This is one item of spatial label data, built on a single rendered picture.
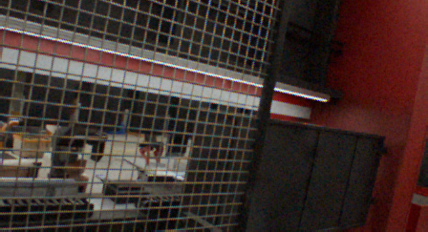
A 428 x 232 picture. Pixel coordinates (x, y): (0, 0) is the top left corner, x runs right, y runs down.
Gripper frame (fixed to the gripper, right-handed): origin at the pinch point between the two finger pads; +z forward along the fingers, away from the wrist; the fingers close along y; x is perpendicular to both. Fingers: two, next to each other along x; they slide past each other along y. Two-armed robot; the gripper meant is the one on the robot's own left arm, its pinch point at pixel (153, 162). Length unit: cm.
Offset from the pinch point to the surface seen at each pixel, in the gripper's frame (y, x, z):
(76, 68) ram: -50, -33, -22
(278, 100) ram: 56, -36, -24
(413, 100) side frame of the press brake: 85, -90, -7
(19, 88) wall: 120, 599, -320
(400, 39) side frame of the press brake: 85, -94, -37
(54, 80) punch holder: -57, -30, -17
